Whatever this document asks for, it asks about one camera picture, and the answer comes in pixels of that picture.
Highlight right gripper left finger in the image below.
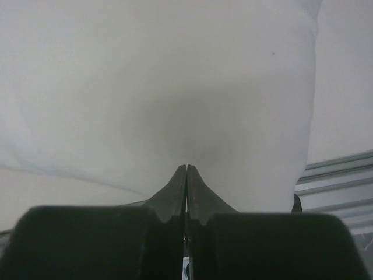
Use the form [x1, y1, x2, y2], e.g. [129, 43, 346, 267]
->
[1, 166, 187, 279]

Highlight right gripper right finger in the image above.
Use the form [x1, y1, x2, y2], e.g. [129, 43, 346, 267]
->
[186, 165, 370, 279]

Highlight white pillow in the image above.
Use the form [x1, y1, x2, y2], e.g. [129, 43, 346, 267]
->
[1, 1, 321, 212]

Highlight aluminium mounting rail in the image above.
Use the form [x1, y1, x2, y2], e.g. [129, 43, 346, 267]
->
[295, 152, 372, 252]

